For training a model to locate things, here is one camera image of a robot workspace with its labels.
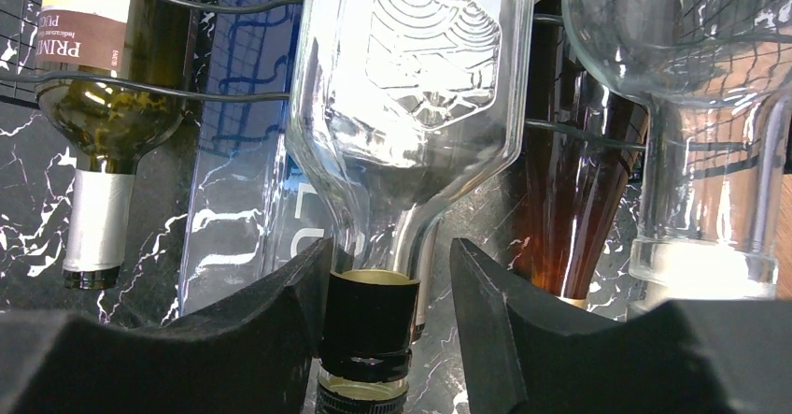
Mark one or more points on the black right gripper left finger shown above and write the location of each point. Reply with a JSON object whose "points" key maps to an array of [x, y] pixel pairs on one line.
{"points": [[250, 352]]}

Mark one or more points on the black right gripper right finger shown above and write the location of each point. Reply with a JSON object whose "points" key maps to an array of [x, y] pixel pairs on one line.
{"points": [[524, 351]]}

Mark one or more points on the clear bottle grey label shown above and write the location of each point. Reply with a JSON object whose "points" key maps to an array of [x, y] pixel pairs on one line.
{"points": [[715, 76]]}

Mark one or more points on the clear bottle gold label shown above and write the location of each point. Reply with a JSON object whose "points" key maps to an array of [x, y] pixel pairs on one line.
{"points": [[398, 108]]}

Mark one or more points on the blue square glass bottle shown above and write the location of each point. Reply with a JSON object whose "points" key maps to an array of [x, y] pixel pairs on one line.
{"points": [[252, 209]]}

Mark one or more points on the dark bottle gold foil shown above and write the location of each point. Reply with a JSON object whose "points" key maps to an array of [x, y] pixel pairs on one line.
{"points": [[574, 181]]}

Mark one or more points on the dark bottle brown label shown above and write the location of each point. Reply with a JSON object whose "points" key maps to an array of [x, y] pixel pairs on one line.
{"points": [[113, 127]]}

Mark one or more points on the red black wine rack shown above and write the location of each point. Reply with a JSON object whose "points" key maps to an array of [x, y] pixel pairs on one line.
{"points": [[185, 89]]}

